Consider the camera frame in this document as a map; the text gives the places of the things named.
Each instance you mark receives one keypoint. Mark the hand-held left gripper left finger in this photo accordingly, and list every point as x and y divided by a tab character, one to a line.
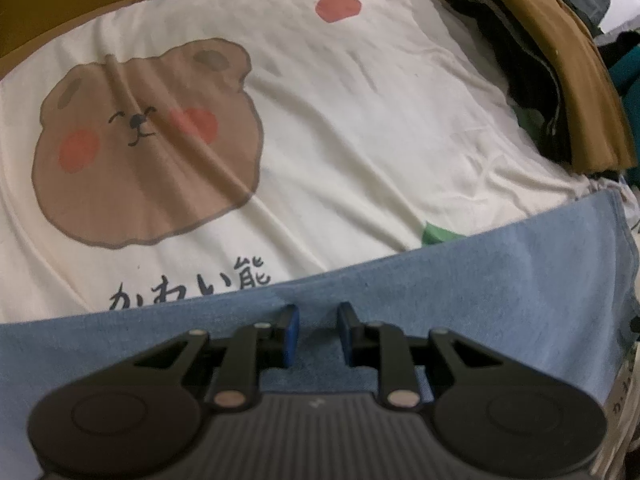
291	335

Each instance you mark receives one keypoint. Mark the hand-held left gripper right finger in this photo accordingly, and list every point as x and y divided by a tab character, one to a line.
347	335

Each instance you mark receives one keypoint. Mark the light blue jeans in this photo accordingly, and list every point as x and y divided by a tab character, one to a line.
450	280

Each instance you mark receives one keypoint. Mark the cream bear printed bed sheet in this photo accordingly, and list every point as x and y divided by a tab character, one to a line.
350	110

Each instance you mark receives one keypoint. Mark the folded dark garment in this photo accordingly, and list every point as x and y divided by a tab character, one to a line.
510	50

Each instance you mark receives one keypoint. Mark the folded brown garment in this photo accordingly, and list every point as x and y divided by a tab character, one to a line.
565	60

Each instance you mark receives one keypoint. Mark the teal patterned garment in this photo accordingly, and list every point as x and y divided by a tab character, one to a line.
627	72

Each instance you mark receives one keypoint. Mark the flat brown cardboard sheet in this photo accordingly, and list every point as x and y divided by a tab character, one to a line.
50	10

